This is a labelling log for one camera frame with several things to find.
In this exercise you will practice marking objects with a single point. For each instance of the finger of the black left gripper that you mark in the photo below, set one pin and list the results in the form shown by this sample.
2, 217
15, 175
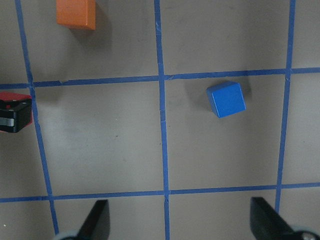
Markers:
15, 115

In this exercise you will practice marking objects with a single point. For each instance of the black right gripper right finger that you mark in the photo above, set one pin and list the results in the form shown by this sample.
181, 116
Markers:
267, 224

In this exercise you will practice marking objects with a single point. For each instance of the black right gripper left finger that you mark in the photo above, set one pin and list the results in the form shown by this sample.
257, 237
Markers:
97, 225

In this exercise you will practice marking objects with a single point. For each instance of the orange wooden block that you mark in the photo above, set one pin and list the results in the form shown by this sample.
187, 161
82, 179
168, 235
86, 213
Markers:
76, 14

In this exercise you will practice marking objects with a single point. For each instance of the blue wooden block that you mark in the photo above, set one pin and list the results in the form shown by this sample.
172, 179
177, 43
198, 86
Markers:
226, 99

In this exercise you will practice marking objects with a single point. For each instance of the brown paper table cover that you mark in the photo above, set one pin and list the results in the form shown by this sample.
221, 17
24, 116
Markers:
121, 113

